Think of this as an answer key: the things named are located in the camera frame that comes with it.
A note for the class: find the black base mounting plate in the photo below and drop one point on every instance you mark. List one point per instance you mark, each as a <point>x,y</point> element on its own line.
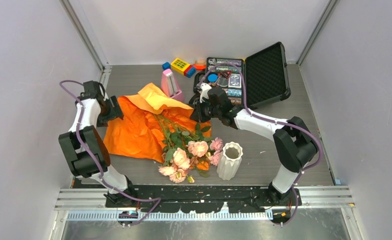
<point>201,199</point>

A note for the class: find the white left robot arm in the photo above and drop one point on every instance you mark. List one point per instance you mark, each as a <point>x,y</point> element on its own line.
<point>85,151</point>

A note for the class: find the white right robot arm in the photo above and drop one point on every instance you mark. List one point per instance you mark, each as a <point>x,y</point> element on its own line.
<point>295,144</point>

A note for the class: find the black open poker case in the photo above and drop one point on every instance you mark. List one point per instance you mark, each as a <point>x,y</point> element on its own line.
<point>264,73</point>

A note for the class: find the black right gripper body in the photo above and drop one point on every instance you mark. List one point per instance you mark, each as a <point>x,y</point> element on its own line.
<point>205,110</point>

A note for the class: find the yellow toy block house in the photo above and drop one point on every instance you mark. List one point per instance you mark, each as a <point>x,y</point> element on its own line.
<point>183,67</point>

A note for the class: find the blue toy block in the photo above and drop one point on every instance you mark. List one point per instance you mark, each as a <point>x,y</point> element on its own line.
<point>166,66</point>

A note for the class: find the orange flower bouquet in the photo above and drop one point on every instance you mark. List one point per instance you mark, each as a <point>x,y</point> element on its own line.
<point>186,151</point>

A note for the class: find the orange toy piece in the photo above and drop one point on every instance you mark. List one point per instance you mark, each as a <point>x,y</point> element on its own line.
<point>200,64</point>

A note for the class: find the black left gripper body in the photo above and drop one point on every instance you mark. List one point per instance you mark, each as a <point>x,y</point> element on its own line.
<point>109,112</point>

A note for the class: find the pink metronome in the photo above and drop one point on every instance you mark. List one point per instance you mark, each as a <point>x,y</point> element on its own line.
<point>170,86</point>

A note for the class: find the orange yellow wrapping paper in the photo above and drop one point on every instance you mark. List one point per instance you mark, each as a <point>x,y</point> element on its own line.
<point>138,134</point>

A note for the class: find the white ribbed vase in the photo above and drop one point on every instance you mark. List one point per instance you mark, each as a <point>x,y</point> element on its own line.
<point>230,159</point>

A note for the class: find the blue round poker chip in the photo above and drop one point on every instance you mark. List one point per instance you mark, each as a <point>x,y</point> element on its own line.
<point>212,78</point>

